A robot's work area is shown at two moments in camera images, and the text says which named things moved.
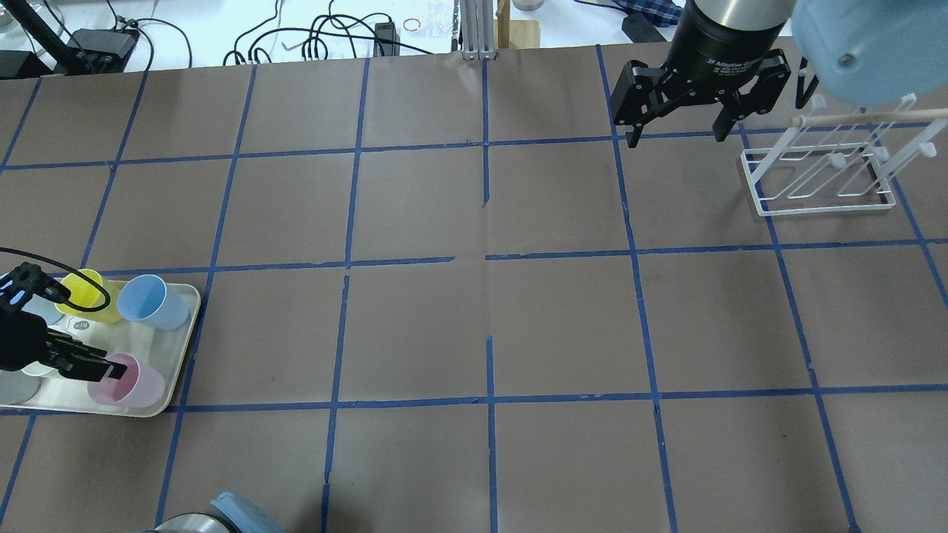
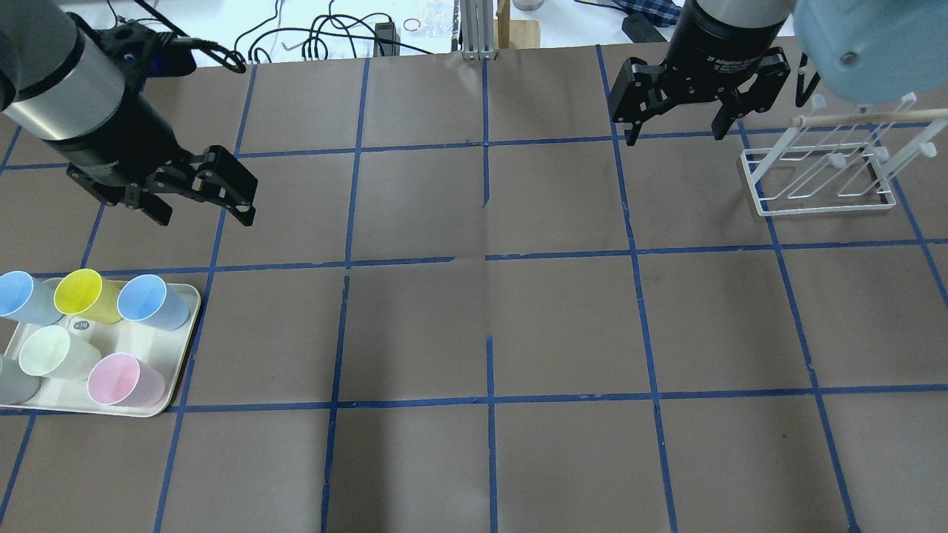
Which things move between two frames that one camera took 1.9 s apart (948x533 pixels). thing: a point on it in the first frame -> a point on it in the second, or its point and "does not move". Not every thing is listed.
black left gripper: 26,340 -> 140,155
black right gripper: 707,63 does not move
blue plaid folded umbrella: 663,13 does not move
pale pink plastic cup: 137,388 does not move
